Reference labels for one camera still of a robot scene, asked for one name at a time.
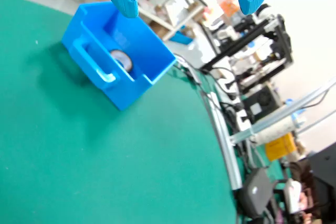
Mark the black frame 3D printer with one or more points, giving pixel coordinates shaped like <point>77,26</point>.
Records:
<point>284,43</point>

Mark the clear plastic rods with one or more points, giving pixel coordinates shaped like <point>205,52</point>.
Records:
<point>288,107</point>

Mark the white cylindrical tube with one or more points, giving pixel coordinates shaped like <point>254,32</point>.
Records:
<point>275,129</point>

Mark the blue storage bin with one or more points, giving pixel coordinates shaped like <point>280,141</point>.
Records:
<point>182,39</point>

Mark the orange package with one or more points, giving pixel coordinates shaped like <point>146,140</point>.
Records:
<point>229,7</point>

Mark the large black case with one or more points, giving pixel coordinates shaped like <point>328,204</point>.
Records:
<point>325,166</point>

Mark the yellow labelled box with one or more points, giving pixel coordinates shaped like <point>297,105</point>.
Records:
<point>279,146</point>

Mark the black box with fan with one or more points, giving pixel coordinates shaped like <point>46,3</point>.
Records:
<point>265,98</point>

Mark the dark grey rounded device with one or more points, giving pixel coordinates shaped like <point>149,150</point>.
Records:
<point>256,190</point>

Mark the silver aluminium rail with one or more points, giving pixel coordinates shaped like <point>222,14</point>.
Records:
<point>233,169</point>

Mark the person in brown clothing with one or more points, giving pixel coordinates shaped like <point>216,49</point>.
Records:
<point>302,174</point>

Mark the black electrical tape roll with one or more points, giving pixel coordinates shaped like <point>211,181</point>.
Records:
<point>122,58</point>

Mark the white power adapter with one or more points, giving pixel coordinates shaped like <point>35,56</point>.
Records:
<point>292,195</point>

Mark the green work mat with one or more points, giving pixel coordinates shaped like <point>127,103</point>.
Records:
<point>105,155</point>

